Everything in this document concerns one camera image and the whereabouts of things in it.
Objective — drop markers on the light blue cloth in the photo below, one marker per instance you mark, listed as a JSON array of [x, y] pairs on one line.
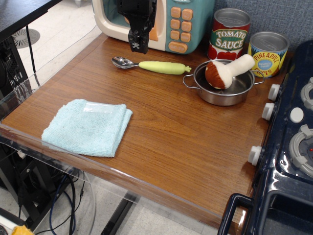
[[88, 128]]

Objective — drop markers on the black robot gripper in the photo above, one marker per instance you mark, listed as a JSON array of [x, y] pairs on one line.
[[141, 15]]

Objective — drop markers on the toy microwave teal and cream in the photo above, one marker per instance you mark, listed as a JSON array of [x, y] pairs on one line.
[[179, 24]]

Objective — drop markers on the black computer tower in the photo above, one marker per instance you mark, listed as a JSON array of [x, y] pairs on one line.
[[12, 71]]

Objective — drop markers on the small steel pot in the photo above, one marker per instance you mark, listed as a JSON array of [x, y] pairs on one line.
[[235, 94]]

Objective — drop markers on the dark blue toy stove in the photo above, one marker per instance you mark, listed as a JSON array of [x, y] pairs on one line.
[[282, 199]]

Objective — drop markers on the white stove knob rear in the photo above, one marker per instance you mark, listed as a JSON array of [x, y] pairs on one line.
[[273, 92]]

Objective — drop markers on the spoon with green handle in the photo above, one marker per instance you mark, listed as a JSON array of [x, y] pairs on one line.
[[154, 66]]

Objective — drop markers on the tomato sauce can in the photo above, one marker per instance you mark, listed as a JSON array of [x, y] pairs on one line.
[[228, 34]]

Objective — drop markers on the black table leg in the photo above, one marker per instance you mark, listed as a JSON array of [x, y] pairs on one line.
[[117, 217]]

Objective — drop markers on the pineapple slices can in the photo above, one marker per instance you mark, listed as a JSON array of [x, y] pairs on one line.
[[268, 50]]

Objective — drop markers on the black desk at left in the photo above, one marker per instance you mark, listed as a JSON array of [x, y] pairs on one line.
[[16, 14]]

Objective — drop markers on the white stove knob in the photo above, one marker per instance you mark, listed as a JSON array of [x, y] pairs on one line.
[[254, 155], [273, 92], [267, 111]]

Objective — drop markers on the white stove knob front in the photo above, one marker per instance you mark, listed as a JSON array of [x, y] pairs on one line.
[[254, 155]]

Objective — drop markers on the white stove knob middle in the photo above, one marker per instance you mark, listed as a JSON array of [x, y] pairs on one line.
[[267, 111]]

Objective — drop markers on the plush mushroom toy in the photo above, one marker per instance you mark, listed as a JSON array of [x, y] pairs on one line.
[[220, 75]]

